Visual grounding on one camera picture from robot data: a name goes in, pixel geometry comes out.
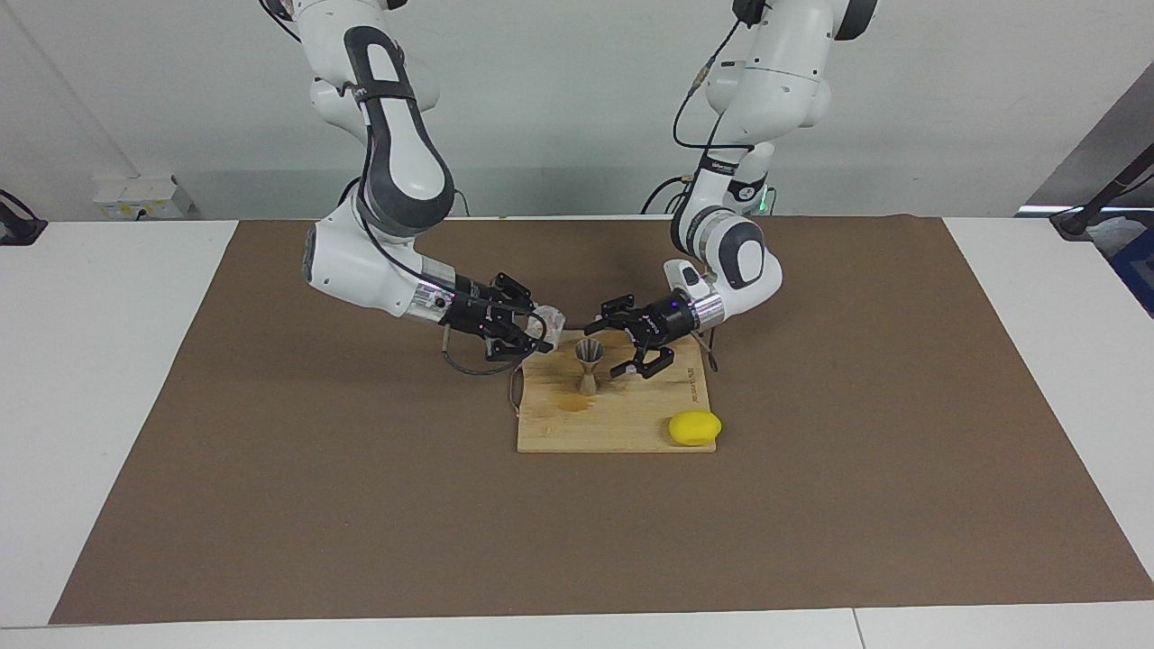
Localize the black stand foot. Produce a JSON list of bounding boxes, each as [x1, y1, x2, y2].
[[0, 189, 48, 246]]

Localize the wooden cutting board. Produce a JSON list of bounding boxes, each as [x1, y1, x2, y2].
[[509, 331, 718, 454]]

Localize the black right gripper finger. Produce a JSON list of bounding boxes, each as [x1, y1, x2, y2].
[[485, 323, 555, 363], [491, 272, 542, 313]]

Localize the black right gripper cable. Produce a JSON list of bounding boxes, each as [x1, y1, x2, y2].
[[343, 81, 549, 378]]

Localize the yellow lemon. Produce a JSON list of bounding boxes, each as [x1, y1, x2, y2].
[[668, 410, 723, 447]]

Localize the brown table mat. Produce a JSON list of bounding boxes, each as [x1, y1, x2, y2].
[[50, 215, 1154, 626]]

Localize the blue object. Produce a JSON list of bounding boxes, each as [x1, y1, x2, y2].
[[1107, 225, 1154, 318]]

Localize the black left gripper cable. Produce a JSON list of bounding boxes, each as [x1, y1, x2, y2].
[[673, 16, 755, 373]]

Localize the black tripod stand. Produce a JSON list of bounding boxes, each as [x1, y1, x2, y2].
[[1050, 144, 1154, 240]]

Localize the white wall power socket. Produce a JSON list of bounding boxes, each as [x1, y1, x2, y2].
[[93, 176, 195, 220]]

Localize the steel double jigger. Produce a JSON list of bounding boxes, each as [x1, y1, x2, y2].
[[575, 338, 607, 396]]

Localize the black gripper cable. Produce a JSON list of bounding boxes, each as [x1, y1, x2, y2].
[[343, 81, 549, 378], [673, 16, 755, 373]]

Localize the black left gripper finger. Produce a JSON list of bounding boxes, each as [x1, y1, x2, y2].
[[609, 335, 677, 380], [584, 294, 643, 336]]

